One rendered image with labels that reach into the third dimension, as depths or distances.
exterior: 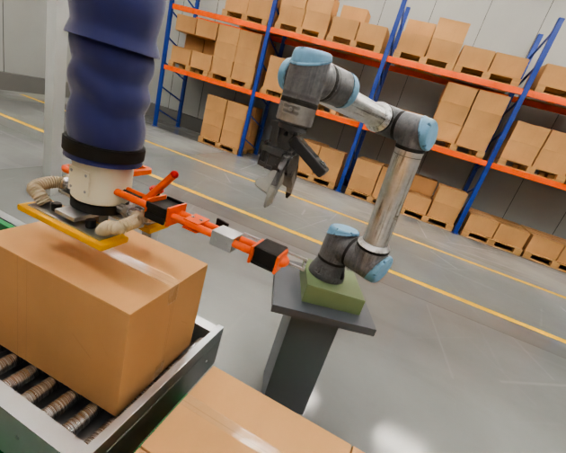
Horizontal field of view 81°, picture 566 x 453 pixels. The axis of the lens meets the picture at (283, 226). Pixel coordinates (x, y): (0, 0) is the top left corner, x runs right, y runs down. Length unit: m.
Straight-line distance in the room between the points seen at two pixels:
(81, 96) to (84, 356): 0.76
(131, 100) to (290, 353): 1.39
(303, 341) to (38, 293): 1.17
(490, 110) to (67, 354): 7.75
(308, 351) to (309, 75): 1.42
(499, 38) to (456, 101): 2.07
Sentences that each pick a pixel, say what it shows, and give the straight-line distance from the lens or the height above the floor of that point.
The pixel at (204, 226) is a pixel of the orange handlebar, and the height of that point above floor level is 1.20.
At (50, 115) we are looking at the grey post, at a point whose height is 0.84.
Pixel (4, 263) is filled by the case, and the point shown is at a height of 0.89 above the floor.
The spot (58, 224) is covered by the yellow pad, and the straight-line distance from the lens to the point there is 1.17.
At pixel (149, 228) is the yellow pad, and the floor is 1.09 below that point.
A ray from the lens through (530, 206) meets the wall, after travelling 9.74.
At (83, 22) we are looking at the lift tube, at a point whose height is 1.63.
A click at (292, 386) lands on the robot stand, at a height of 0.19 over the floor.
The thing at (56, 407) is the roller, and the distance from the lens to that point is 1.36.
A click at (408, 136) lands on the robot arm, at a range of 1.38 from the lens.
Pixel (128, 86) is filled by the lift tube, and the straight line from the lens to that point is 1.07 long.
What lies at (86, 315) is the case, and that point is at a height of 0.87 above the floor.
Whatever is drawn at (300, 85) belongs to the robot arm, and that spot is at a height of 1.63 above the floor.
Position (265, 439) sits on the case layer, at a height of 0.54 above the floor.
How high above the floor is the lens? 1.59
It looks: 20 degrees down
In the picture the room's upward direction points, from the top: 17 degrees clockwise
